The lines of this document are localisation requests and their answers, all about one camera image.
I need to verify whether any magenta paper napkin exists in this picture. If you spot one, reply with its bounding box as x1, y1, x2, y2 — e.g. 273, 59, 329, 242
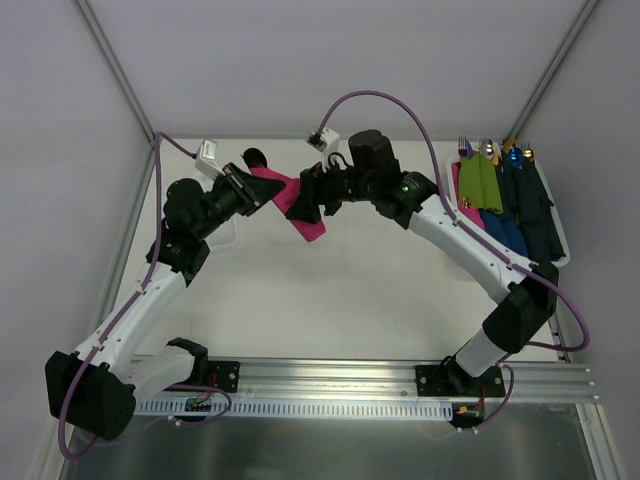
249, 167, 326, 242

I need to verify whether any purple metallic spoon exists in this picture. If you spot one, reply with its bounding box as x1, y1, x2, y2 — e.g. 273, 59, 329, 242
242, 148, 268, 169

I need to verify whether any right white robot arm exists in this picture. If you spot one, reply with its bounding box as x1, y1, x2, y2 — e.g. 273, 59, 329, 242
286, 129, 559, 396

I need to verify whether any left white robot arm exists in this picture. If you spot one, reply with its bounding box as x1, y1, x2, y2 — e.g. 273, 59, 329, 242
45, 163, 285, 440

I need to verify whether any purple fork in roll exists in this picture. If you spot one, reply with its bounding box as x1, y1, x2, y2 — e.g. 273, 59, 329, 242
458, 136, 474, 159

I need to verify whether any green rolled napkin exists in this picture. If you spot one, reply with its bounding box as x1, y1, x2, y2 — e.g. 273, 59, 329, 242
458, 152, 504, 214

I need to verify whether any silver spoon in roll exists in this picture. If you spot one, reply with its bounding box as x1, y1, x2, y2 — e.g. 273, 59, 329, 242
479, 138, 500, 165

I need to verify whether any blue rolled napkin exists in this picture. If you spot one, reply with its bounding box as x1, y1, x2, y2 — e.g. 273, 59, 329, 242
480, 210, 529, 257

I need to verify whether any blue spoon in roll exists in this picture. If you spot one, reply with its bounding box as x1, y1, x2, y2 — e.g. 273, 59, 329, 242
508, 147, 524, 169

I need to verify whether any dark navy rolled napkin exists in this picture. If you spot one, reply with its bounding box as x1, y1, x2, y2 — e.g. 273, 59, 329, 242
502, 161, 565, 263

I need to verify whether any small white utensil basket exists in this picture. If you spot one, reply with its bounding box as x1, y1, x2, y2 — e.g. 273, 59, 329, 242
193, 172, 239, 254

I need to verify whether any large white storage basket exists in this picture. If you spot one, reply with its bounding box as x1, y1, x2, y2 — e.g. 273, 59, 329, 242
446, 147, 569, 267

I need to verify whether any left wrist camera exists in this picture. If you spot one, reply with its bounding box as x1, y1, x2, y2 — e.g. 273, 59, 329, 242
195, 139, 223, 180

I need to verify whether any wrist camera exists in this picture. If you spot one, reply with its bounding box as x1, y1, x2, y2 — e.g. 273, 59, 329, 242
195, 139, 223, 180
306, 127, 341, 168

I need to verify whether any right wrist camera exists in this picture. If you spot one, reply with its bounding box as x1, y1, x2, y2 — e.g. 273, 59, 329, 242
306, 127, 341, 168

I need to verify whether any aluminium front rail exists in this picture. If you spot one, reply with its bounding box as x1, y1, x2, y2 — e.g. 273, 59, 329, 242
129, 352, 600, 404

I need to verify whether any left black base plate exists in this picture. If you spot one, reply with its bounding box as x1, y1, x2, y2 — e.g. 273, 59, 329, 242
202, 360, 241, 393

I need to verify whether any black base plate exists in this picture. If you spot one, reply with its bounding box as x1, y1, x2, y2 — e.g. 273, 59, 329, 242
414, 363, 506, 398
202, 360, 241, 393

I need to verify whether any white slotted cable duct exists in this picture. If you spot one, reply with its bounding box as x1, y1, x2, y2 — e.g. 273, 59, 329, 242
135, 395, 453, 422

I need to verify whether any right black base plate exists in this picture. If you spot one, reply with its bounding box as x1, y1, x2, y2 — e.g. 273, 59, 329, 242
414, 363, 506, 398

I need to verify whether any left aluminium frame post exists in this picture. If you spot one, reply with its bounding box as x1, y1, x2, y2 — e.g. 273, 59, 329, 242
71, 0, 155, 145

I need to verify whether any aluminium frame post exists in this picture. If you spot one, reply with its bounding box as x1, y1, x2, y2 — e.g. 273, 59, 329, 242
71, 0, 155, 145
503, 0, 602, 140

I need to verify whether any right aluminium frame post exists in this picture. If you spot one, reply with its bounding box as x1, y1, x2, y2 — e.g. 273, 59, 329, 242
503, 0, 602, 140

